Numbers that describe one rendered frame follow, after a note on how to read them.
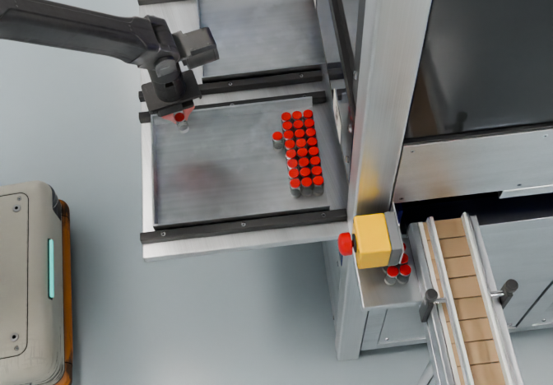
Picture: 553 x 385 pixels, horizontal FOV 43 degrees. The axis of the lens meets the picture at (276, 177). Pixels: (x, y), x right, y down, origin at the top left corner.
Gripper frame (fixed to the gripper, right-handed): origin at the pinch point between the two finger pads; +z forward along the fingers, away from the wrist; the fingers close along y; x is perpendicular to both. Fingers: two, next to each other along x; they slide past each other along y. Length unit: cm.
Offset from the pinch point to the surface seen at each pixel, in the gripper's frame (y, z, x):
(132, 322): -33, 97, 0
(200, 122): 3.9, 9.1, 3.5
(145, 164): -9.7, 9.1, -2.0
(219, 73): 11.5, 9.2, 14.7
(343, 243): 19.4, -3.9, -38.2
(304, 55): 30.9, 9.5, 12.5
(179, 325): -20, 97, -6
